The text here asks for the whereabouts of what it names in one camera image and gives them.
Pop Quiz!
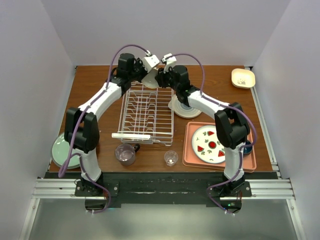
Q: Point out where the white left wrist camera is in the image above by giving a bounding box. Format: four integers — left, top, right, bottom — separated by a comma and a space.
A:
141, 50, 160, 73

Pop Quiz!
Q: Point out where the cream plate with blue swirl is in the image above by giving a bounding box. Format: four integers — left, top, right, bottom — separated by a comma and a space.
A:
168, 95, 202, 119

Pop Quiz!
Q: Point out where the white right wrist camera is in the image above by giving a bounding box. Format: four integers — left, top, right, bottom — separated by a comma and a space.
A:
161, 53, 177, 73

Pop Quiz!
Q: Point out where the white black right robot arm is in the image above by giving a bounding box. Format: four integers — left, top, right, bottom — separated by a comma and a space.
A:
155, 65, 250, 197

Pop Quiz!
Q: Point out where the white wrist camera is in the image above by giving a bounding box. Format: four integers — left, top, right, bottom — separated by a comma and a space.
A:
161, 53, 177, 73
141, 50, 160, 73

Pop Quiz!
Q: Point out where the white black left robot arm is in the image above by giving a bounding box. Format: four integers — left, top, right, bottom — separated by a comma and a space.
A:
58, 53, 148, 196

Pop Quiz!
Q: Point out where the white wire dish rack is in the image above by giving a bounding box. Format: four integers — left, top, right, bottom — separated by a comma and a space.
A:
111, 82, 174, 147

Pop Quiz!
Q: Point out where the pink plastic tray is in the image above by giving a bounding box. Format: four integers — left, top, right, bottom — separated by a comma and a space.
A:
182, 121, 258, 174

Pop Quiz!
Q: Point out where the dark blue ceramic mug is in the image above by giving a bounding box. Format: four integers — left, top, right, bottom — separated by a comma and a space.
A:
243, 140, 253, 156

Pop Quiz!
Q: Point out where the small clear glass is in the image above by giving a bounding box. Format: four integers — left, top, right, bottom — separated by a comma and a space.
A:
164, 150, 179, 167

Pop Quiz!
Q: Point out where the white bowl with blue dashes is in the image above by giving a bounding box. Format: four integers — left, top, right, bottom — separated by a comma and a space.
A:
141, 69, 159, 89

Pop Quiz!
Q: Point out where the cream square panda bowl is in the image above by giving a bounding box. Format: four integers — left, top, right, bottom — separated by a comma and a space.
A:
231, 68, 256, 89

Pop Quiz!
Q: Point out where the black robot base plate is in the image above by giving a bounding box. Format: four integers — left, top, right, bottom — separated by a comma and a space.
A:
75, 172, 252, 210

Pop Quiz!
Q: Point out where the purple translucent measuring cup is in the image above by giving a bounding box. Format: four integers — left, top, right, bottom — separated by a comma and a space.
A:
114, 143, 141, 166

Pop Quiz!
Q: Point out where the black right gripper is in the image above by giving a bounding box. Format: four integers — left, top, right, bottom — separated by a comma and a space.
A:
155, 64, 180, 92

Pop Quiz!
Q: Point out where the white watermelon pattern plate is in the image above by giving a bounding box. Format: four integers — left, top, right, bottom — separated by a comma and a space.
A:
191, 125, 226, 164

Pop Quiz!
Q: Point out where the light green plate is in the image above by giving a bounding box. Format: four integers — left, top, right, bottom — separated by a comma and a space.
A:
51, 133, 80, 170

